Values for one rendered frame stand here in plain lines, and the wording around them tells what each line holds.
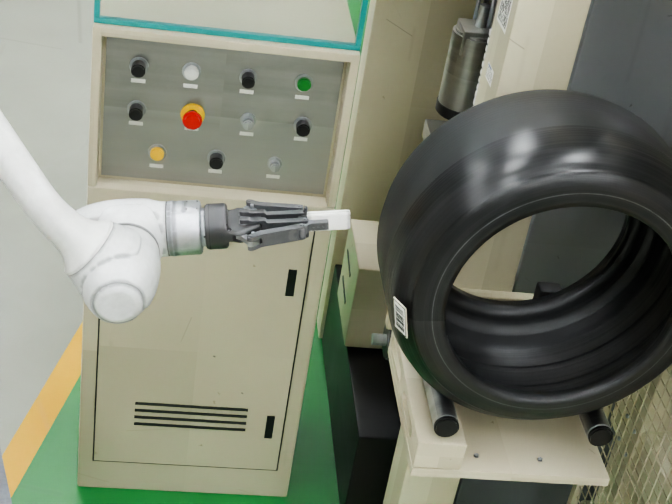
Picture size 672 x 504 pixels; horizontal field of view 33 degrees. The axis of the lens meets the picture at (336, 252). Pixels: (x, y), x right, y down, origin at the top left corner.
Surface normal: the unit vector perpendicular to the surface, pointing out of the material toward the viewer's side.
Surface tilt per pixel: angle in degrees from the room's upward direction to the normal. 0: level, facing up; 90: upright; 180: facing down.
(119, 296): 95
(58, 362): 0
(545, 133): 17
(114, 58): 90
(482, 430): 0
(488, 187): 55
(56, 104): 0
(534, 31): 90
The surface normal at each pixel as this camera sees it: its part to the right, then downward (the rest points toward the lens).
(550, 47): 0.07, 0.54
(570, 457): 0.15, -0.84
